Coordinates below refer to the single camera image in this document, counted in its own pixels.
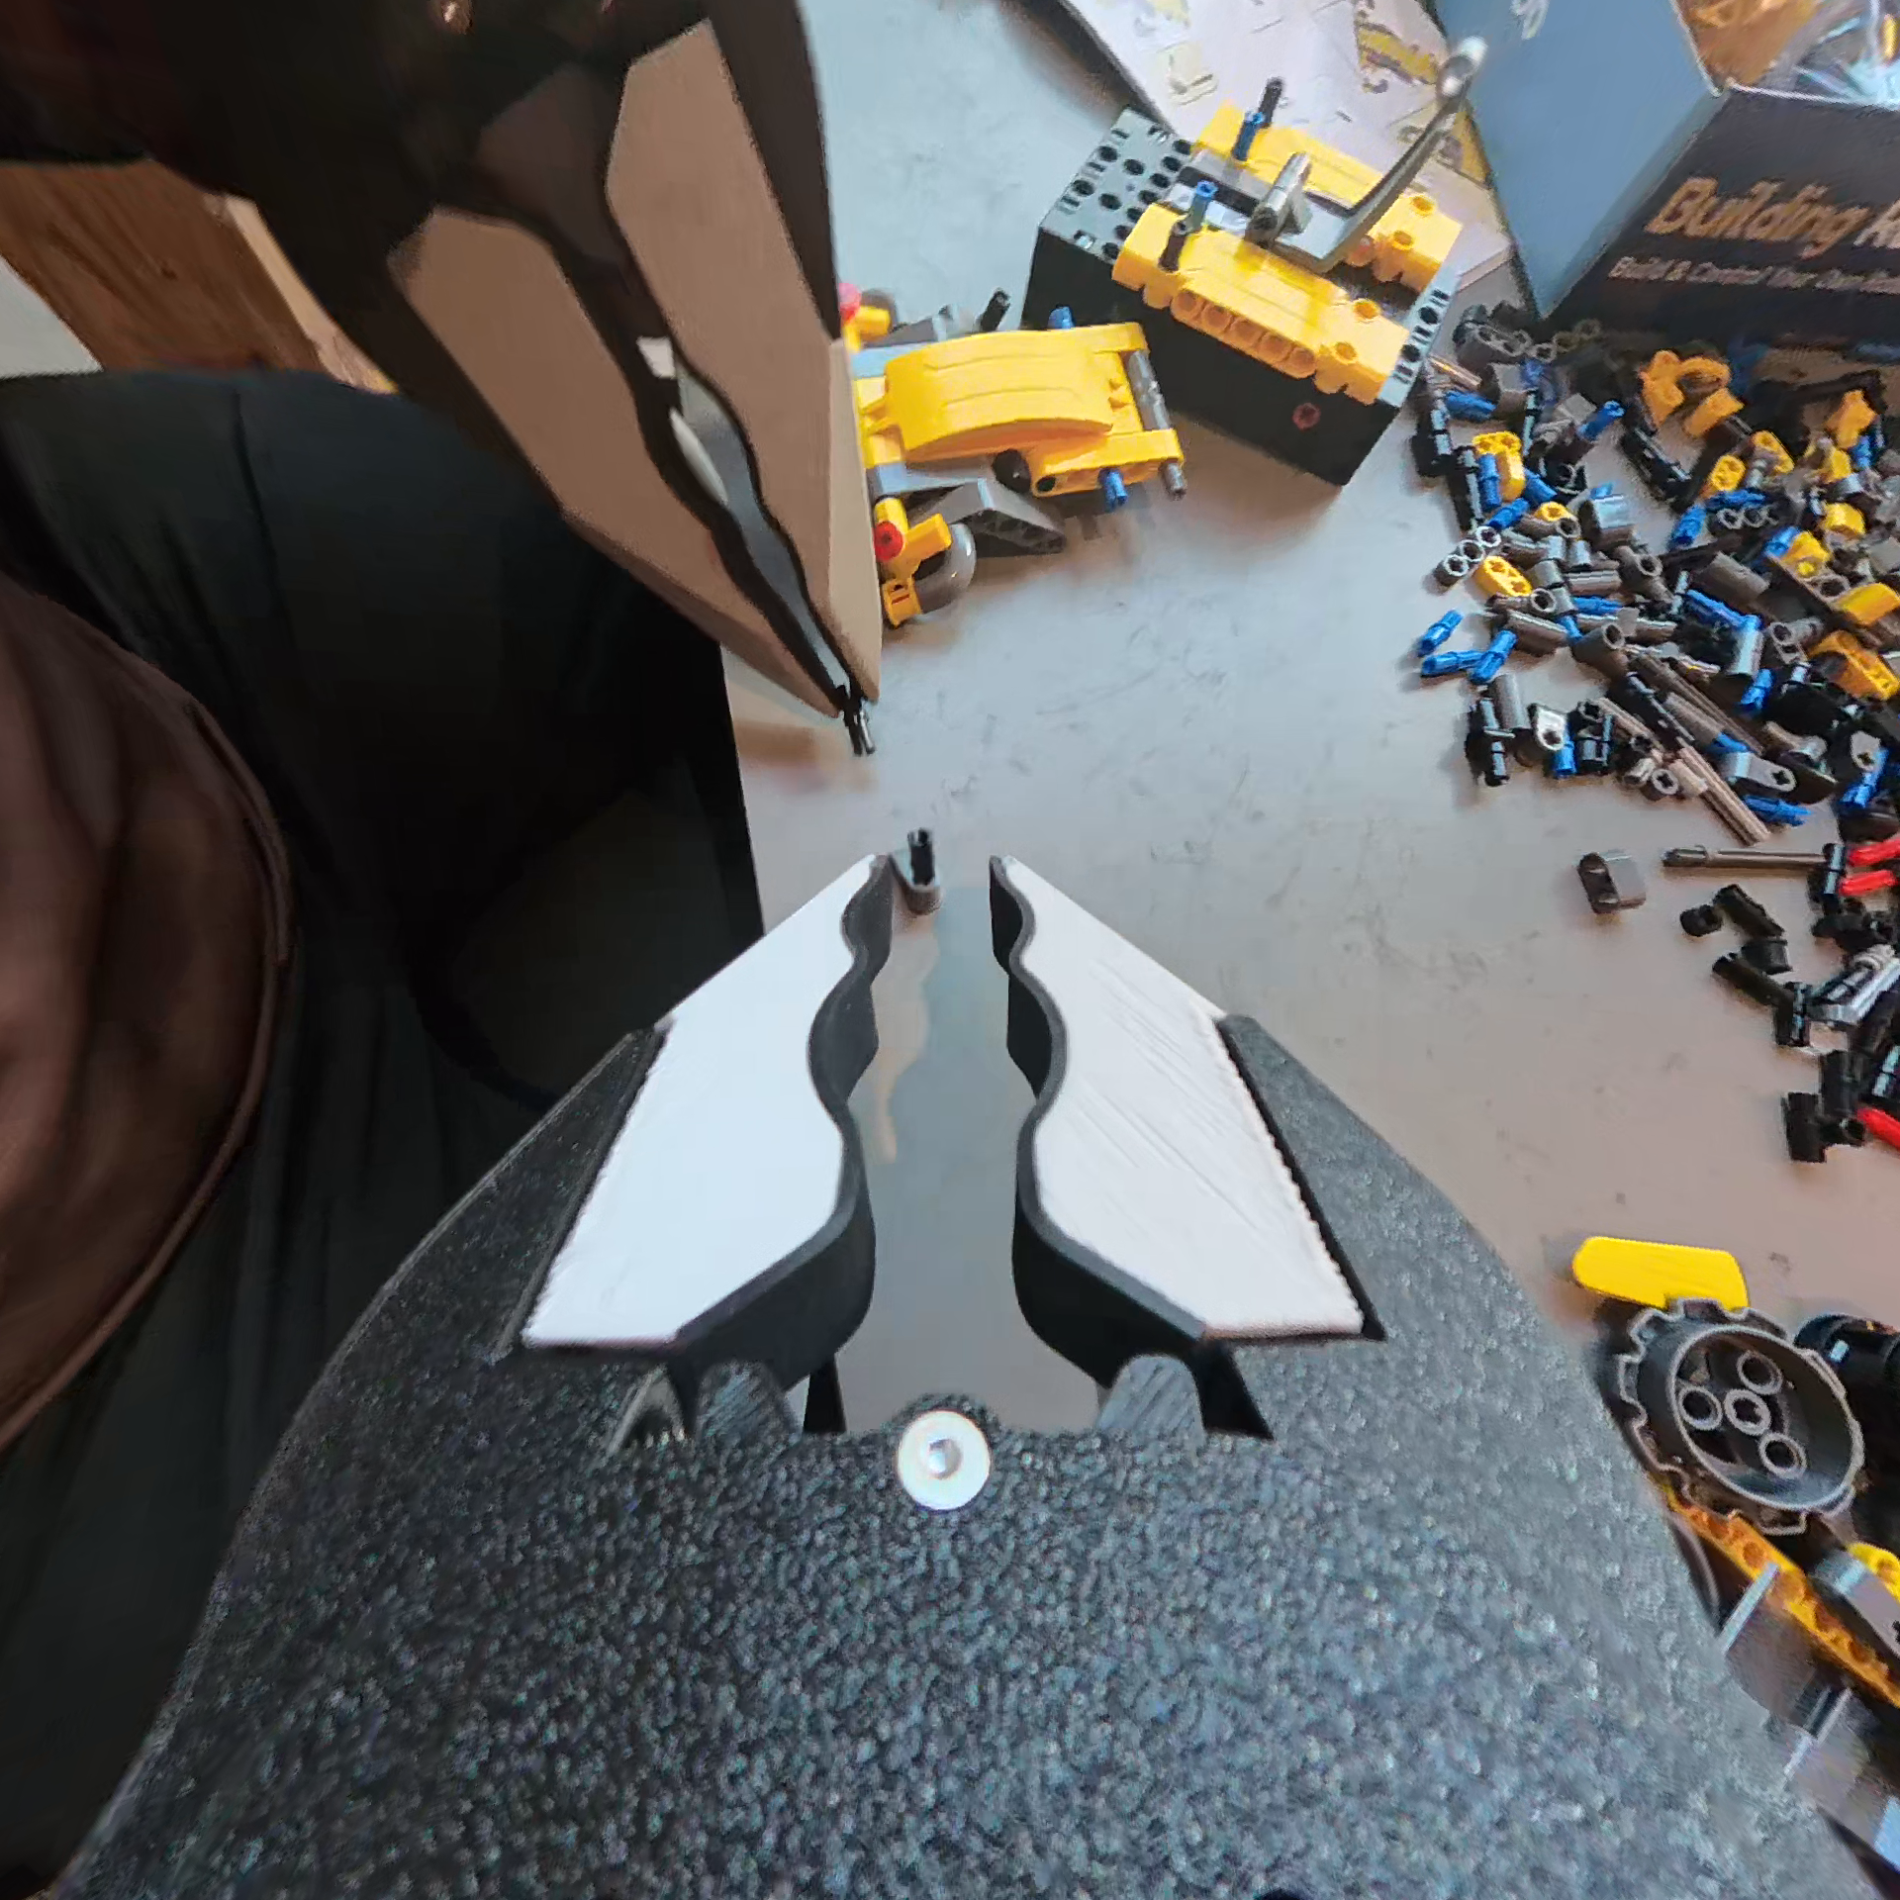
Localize person's black trousers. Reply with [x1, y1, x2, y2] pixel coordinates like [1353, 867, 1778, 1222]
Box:
[0, 372, 766, 1900]

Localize grey desk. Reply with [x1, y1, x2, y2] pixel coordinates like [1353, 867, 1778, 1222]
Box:
[721, 0, 1900, 1900]

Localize pile of small building pieces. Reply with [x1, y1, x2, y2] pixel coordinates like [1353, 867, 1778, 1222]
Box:
[1409, 304, 1900, 1167]

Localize yellow grey toy vehicle chassis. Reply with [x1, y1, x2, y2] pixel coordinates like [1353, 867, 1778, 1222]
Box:
[1662, 1484, 1900, 1858]

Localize black block with yellow beams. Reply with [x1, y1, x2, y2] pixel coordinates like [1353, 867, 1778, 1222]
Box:
[1024, 34, 1485, 483]

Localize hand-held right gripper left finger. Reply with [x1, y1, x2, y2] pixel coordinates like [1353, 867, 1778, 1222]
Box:
[524, 857, 894, 1393]

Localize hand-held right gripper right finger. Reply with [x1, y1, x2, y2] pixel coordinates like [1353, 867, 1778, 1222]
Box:
[990, 857, 1368, 1363]

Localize yellow curved panel piece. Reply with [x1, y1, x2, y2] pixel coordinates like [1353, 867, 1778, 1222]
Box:
[1569, 1234, 1753, 1308]

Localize black rubber tyre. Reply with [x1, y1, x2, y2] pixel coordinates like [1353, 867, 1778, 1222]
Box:
[1798, 1312, 1900, 1427]

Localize open instruction booklet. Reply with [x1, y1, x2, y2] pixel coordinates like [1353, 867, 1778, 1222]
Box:
[1061, 0, 1502, 285]

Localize yellow curved panel assembly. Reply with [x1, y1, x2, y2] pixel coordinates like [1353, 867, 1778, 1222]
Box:
[838, 288, 1190, 625]

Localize dark blue kit box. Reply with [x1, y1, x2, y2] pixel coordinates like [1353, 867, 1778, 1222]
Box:
[1432, 0, 1900, 349]

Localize wooden leg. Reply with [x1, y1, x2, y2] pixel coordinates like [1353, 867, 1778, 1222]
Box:
[0, 162, 394, 394]

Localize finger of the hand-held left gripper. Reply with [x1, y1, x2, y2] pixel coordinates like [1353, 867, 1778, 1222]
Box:
[384, 205, 861, 719]
[602, 18, 882, 715]

